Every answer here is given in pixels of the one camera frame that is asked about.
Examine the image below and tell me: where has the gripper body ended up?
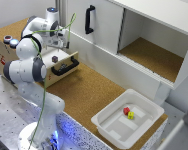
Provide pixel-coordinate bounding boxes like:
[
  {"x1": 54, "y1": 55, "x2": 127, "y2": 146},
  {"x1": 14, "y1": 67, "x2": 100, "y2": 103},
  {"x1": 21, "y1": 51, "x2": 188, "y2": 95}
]
[{"x1": 53, "y1": 28, "x2": 71, "y2": 48}]

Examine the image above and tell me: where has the purple block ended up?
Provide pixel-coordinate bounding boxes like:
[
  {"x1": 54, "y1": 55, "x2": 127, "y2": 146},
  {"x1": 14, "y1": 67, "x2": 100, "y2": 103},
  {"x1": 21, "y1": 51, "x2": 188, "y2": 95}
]
[{"x1": 51, "y1": 55, "x2": 59, "y2": 64}]

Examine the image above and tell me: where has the yellow block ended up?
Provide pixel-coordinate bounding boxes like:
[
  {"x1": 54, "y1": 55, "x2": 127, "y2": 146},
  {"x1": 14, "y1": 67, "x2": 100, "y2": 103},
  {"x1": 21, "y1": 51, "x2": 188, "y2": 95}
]
[{"x1": 127, "y1": 111, "x2": 136, "y2": 120}]

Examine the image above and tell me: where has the wooden drawer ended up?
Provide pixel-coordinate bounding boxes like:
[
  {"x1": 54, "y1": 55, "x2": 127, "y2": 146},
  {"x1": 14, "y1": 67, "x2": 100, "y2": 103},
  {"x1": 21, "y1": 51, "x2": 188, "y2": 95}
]
[{"x1": 39, "y1": 45, "x2": 81, "y2": 89}]

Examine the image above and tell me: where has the white sliding door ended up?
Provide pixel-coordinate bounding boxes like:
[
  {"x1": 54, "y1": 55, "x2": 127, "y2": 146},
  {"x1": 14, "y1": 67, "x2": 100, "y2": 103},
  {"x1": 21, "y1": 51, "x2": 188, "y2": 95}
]
[{"x1": 65, "y1": 0, "x2": 125, "y2": 54}]

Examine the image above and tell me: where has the blue button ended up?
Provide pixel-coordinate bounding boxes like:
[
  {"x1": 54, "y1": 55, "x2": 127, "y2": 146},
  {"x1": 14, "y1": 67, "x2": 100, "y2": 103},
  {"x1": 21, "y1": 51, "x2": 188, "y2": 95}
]
[{"x1": 9, "y1": 38, "x2": 20, "y2": 49}]

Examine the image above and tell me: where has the red button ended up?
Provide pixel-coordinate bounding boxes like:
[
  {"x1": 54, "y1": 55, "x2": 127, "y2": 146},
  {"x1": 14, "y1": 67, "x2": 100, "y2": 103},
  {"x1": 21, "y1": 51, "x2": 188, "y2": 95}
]
[{"x1": 3, "y1": 35, "x2": 13, "y2": 45}]

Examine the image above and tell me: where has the wooden drawer box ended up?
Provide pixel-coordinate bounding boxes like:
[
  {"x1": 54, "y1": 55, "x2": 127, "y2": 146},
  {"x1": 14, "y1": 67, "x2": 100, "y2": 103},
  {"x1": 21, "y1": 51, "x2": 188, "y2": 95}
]
[{"x1": 0, "y1": 17, "x2": 52, "y2": 88}]

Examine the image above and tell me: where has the white cabinet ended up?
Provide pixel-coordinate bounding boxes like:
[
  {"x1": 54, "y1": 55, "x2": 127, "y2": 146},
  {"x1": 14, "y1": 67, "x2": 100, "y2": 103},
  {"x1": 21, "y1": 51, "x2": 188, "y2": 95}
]
[{"x1": 59, "y1": 0, "x2": 188, "y2": 106}]

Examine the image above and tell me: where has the white plastic box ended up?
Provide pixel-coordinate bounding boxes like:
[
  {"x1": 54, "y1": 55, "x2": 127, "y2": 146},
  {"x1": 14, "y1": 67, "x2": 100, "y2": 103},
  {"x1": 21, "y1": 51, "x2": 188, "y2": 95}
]
[{"x1": 90, "y1": 88, "x2": 166, "y2": 150}]

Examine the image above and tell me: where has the black drawer handle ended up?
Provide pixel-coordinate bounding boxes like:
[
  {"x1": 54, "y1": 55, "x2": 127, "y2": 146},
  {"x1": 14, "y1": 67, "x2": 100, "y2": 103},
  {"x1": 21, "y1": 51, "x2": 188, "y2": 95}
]
[{"x1": 50, "y1": 55, "x2": 80, "y2": 77}]

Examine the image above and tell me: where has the black door handle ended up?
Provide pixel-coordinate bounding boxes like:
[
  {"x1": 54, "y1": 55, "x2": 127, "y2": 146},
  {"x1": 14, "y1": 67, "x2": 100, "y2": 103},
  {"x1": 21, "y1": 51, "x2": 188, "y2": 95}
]
[{"x1": 84, "y1": 4, "x2": 97, "y2": 35}]

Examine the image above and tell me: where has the green cable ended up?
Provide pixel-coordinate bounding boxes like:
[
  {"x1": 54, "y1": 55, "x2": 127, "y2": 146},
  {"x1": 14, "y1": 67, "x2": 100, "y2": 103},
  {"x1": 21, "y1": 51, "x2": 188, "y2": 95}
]
[{"x1": 27, "y1": 12, "x2": 78, "y2": 150}]

